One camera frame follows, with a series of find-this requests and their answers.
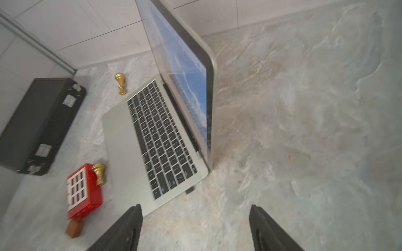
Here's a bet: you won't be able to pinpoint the small brown cube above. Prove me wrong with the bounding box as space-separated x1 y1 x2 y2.
65 219 84 238

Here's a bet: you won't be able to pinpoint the gold chess piece centre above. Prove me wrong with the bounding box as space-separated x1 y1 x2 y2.
115 73 126 96

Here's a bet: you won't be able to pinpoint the gold chess piece by block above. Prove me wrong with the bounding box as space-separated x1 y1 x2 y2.
91 163 106 187

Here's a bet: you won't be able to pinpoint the black closed case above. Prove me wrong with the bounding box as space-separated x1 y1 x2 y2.
1 78 86 176

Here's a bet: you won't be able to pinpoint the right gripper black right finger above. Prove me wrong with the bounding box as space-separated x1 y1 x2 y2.
249 205 303 251

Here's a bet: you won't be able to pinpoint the left corner aluminium post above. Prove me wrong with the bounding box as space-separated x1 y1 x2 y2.
1 10 77 75

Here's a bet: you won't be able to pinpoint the silver laptop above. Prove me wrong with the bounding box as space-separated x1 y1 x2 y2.
102 1 217 215

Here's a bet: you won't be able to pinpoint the black usb mouse receiver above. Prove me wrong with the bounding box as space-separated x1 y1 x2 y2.
185 186 195 195

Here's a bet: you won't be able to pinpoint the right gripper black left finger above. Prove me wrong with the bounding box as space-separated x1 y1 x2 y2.
88 204 143 251

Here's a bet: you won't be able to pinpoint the red white toy block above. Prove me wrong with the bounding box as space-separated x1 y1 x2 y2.
67 163 103 220

